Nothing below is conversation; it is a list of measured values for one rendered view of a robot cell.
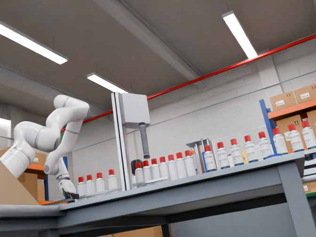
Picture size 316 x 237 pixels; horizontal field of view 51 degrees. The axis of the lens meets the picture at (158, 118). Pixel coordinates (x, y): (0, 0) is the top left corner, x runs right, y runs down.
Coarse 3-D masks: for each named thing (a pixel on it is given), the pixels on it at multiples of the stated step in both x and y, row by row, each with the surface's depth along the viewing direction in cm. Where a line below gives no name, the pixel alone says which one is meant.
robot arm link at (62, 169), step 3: (60, 159) 220; (57, 162) 217; (60, 162) 218; (63, 162) 221; (57, 165) 214; (60, 165) 217; (63, 165) 219; (60, 168) 215; (63, 168) 217; (57, 171) 214; (60, 171) 214; (63, 171) 215; (66, 171) 217; (54, 174) 214; (57, 174) 214; (60, 174) 214
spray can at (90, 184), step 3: (90, 174) 208; (87, 177) 207; (90, 177) 207; (87, 180) 207; (90, 180) 207; (87, 183) 205; (90, 183) 205; (93, 183) 206; (87, 186) 205; (90, 186) 204; (93, 186) 205; (87, 189) 204; (90, 189) 204; (93, 189) 205; (87, 192) 204; (90, 192) 203; (93, 192) 204; (87, 198) 203
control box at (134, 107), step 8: (120, 96) 196; (128, 96) 196; (136, 96) 199; (144, 96) 203; (120, 104) 195; (128, 104) 194; (136, 104) 197; (144, 104) 200; (128, 112) 192; (136, 112) 195; (144, 112) 198; (128, 120) 190; (136, 120) 193; (144, 120) 196; (136, 128) 201
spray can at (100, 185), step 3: (99, 174) 206; (99, 177) 205; (102, 177) 207; (96, 180) 205; (99, 180) 204; (102, 180) 205; (96, 183) 204; (99, 183) 203; (102, 183) 204; (96, 186) 204; (99, 186) 203; (102, 186) 203; (96, 189) 204; (99, 189) 202; (102, 189) 202; (99, 195) 201; (102, 195) 201
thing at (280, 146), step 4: (276, 128) 172; (276, 132) 172; (276, 136) 170; (280, 136) 170; (276, 140) 170; (280, 140) 169; (276, 144) 170; (280, 144) 168; (284, 144) 169; (276, 148) 170; (280, 148) 168; (284, 148) 168; (280, 152) 168; (284, 152) 167
